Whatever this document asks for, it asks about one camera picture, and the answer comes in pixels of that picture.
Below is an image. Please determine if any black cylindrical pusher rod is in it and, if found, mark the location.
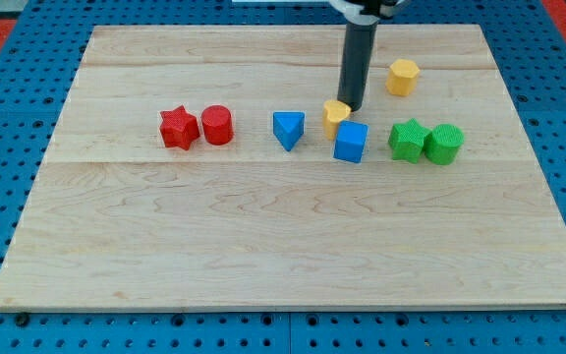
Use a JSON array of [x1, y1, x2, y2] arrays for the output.
[[337, 22, 377, 111]]

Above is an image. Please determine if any red star block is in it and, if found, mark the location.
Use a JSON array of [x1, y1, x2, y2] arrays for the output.
[[159, 105, 200, 150]]

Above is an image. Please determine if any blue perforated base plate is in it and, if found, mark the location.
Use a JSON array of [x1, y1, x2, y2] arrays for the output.
[[0, 0, 566, 353]]

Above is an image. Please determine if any blue cube block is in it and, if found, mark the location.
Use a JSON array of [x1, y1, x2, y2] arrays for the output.
[[333, 121, 368, 163]]

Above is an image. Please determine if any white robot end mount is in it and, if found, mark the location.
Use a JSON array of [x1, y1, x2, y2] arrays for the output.
[[328, 0, 410, 25]]

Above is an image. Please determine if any yellow hexagon block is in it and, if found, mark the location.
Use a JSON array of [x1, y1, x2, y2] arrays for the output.
[[385, 59, 421, 96]]

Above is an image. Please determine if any blue triangle block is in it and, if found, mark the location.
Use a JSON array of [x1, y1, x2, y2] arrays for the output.
[[272, 111, 306, 151]]

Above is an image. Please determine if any green cylinder block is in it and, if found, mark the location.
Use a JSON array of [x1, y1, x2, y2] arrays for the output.
[[424, 124, 465, 165]]

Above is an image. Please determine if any wooden board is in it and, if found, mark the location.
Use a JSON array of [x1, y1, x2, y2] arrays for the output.
[[0, 25, 566, 313]]

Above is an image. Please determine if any green star block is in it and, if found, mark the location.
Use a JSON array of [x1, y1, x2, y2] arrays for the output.
[[388, 118, 431, 164]]

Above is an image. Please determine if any yellow heart block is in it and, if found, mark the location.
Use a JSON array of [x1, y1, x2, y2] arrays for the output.
[[322, 99, 352, 141]]

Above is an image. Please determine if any red cylinder block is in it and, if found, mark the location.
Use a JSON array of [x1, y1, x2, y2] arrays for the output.
[[201, 105, 234, 146]]

